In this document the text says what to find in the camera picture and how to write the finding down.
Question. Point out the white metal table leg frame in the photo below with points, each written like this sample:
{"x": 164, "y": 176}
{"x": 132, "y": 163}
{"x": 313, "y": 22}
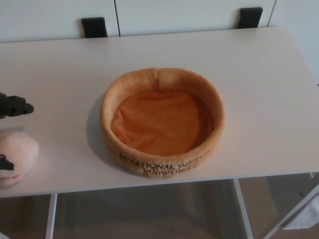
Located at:
{"x": 244, "y": 214}
{"x": 51, "y": 219}

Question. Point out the white slanted frame bar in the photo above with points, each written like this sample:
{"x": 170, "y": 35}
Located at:
{"x": 291, "y": 211}

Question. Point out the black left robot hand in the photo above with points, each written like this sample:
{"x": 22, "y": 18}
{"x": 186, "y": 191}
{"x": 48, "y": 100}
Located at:
{"x": 15, "y": 105}

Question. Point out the white cabinet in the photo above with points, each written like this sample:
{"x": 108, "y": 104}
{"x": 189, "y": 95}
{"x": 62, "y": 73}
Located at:
{"x": 174, "y": 15}

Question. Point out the beige plush dumpling toy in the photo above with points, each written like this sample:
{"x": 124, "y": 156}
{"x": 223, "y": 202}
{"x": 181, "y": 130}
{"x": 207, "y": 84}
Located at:
{"x": 25, "y": 149}

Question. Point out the orange round plush basket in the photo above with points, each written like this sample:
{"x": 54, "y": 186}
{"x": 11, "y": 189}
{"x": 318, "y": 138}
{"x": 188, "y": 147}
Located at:
{"x": 159, "y": 124}

